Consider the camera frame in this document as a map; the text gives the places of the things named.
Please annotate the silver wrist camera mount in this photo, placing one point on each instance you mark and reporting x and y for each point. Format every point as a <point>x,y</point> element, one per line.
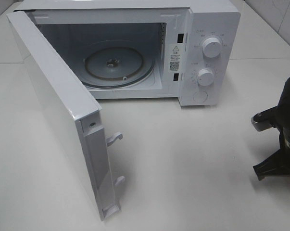
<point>265,120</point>

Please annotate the glass microwave turntable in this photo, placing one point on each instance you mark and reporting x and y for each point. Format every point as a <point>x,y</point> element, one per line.
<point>117,64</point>

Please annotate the white microwave knob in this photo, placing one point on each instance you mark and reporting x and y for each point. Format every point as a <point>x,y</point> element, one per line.
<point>211,46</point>
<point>205,77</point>

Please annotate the white microwave door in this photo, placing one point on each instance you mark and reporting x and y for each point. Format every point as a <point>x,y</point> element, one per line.
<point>72,113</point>

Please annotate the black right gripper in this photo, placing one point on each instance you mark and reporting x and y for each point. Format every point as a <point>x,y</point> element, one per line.
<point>278,164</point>

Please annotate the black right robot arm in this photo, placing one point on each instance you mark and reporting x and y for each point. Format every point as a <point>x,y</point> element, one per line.
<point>284,100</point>

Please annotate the round white door release button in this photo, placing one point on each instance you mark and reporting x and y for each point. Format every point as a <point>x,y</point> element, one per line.
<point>200,97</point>

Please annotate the white microwave oven body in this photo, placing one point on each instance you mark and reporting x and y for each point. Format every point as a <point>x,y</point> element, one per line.
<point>172,29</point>

